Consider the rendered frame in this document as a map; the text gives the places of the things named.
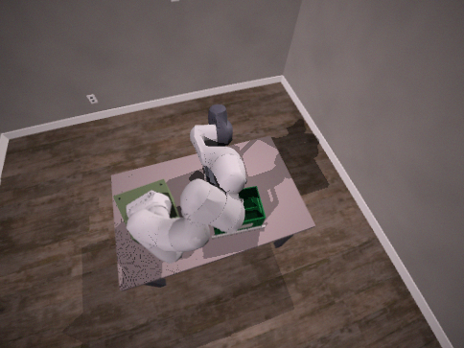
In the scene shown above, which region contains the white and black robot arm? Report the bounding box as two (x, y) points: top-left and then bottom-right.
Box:
(127, 104), (246, 264)

